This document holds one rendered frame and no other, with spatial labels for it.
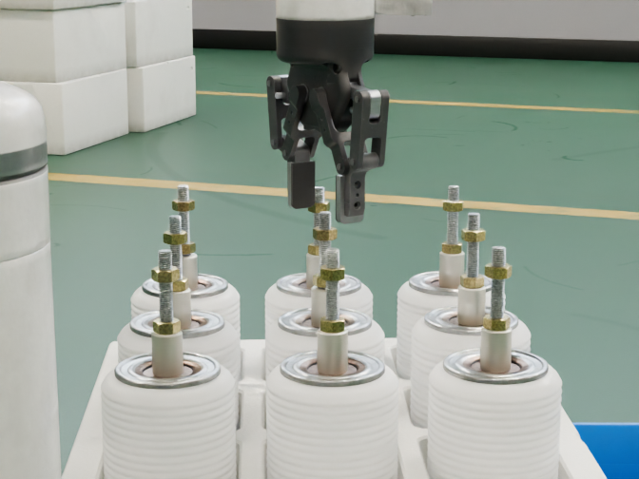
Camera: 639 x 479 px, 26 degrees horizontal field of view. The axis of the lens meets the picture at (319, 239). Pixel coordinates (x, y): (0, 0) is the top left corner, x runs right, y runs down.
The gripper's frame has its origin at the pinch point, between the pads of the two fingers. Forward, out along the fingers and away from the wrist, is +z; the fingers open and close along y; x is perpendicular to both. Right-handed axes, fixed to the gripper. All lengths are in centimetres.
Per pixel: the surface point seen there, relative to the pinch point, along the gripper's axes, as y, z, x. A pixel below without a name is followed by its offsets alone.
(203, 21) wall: -487, 23, 252
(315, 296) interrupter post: 0.2, 7.8, -1.1
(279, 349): 0.5, 11.5, -4.6
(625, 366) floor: -34, 35, 69
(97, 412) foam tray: -8.9, 17.3, -16.0
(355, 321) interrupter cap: 1.7, 9.9, 1.8
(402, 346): -5.1, 15.4, 11.6
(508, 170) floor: -155, 35, 154
